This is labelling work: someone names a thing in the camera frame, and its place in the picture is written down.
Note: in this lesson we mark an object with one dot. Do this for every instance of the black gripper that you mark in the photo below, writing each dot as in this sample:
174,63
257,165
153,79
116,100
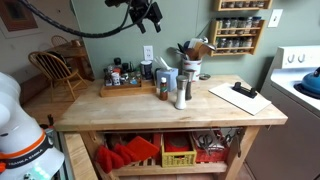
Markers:
145,10

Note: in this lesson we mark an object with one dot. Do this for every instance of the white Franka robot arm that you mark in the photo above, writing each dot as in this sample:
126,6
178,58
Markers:
20,133

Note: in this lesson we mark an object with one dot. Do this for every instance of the metal cooking utensil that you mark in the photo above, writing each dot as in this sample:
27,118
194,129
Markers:
177,52

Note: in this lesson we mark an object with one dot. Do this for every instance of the black cooking utensil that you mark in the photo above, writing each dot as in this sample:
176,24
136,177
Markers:
181,48

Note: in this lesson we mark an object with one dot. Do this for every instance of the black lid spice jar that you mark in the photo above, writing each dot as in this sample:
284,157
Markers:
117,62

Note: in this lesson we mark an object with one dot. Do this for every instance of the green spice bottle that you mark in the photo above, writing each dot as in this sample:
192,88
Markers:
137,75

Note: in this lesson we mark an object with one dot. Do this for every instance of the white spatula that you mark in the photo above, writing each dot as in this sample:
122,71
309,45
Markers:
196,42

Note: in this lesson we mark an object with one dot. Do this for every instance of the blue tissue box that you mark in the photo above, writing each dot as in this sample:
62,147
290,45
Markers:
167,80

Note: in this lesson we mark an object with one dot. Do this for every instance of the white utensil crock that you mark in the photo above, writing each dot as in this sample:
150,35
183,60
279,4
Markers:
191,68

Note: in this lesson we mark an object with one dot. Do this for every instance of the red lid spice jar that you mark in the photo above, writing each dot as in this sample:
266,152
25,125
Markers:
115,78

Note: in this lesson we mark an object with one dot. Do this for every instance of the wooden spatula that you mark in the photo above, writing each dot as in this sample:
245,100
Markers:
207,49

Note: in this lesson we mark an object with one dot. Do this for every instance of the brown hot sauce bottle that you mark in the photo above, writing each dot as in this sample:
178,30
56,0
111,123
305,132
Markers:
163,90

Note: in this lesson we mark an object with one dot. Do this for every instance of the dark sauce bottle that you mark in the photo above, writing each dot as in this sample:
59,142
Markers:
107,78

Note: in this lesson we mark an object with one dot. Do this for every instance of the wooden spice tray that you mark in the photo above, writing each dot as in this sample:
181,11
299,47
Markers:
126,90

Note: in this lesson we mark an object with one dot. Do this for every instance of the dark pepper grinder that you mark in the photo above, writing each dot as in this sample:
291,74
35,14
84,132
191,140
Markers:
189,85

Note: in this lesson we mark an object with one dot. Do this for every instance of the small metal dish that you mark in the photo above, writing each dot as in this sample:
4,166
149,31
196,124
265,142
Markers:
204,76

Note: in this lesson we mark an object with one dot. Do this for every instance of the glass salt shaker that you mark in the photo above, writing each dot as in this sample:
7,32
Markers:
181,95

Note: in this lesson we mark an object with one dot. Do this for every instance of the glass spice jar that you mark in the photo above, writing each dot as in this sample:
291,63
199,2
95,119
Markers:
256,21
226,23
249,22
241,22

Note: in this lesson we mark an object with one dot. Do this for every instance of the wooden dining table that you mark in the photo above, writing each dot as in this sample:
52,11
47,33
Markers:
75,51

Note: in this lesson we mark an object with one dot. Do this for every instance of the wooden kitchen island cart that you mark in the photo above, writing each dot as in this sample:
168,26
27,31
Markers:
146,106

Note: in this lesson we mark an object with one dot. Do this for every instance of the wooden spindle chair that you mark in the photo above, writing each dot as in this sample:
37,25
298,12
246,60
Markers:
59,40
53,68

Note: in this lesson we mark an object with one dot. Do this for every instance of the large wooden spice rack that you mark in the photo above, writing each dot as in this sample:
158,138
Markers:
258,33

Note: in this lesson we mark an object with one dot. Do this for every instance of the black knife sharpener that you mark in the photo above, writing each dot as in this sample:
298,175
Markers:
245,90

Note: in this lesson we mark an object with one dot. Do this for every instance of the white cutting board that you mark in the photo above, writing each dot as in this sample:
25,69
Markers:
240,98

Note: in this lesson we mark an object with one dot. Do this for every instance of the small wooden spice rack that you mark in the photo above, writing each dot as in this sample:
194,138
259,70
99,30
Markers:
266,5

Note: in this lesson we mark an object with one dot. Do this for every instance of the red pot holder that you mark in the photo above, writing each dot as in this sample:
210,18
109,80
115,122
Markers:
142,147

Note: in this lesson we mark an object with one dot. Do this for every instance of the kitchen scissors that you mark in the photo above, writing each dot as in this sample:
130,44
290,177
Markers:
206,141

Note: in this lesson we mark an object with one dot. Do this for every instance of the yellow plastic crate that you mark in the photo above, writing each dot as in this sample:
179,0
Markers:
178,159

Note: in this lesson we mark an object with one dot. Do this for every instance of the red plastic crate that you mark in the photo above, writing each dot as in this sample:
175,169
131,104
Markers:
213,156

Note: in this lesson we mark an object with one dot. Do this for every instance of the wooden robot stand board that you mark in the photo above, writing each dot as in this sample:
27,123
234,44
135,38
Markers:
78,156

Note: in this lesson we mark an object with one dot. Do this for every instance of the blue kettle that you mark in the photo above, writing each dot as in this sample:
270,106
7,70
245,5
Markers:
312,81

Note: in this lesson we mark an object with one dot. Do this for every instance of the white stove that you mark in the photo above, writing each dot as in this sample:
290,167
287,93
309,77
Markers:
286,140

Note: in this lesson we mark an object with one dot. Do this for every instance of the white wall outlet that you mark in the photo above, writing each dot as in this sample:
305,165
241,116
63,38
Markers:
148,52

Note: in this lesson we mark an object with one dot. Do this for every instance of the metal hanging rail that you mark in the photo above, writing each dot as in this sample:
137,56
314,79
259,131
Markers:
166,130

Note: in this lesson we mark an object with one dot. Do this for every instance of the white light switch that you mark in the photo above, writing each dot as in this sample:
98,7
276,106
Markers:
275,18

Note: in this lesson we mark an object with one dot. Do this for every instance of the framed wall picture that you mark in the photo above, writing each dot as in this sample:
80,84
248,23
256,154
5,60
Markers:
16,15

